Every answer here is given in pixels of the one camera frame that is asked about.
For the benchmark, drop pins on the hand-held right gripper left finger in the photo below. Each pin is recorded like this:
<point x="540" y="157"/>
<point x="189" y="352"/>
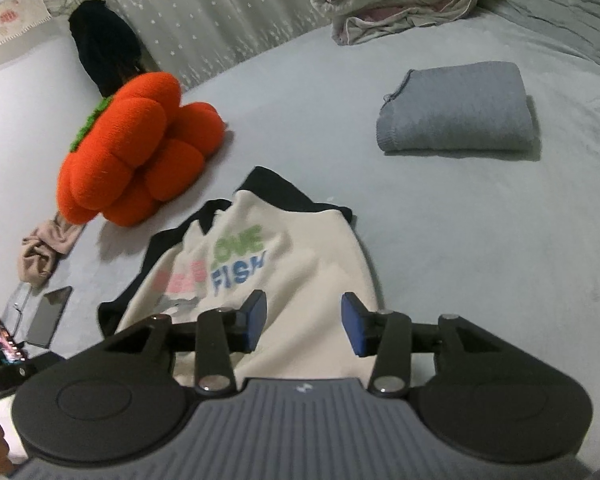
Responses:
<point x="255" y="320"/>

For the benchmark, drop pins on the black cloth object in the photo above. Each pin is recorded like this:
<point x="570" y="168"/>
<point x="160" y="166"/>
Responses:
<point x="102" y="50"/>

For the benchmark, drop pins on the grey sweater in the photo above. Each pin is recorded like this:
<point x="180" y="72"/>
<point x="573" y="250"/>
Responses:
<point x="455" y="110"/>

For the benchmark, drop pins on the dark device with lit screen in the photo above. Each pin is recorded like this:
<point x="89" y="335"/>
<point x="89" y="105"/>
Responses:
<point x="2" y="335"/>

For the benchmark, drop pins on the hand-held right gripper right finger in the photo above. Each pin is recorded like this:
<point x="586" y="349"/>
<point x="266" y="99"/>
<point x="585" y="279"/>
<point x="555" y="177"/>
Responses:
<point x="355" y="327"/>

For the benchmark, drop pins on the cloth wall hanging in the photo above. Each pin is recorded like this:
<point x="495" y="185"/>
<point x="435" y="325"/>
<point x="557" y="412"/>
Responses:
<point x="10" y="20"/>

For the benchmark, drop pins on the beige crumpled cloth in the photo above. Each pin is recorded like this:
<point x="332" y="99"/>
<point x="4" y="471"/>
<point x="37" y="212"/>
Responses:
<point x="40" y="255"/>

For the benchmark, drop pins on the cream sweatshirt with black sleeves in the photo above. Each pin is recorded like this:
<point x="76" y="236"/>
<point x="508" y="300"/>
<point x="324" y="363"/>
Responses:
<point x="290" y="285"/>

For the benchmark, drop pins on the orange pumpkin cushion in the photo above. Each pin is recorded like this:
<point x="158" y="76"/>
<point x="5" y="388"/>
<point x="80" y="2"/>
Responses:
<point x="145" y="160"/>

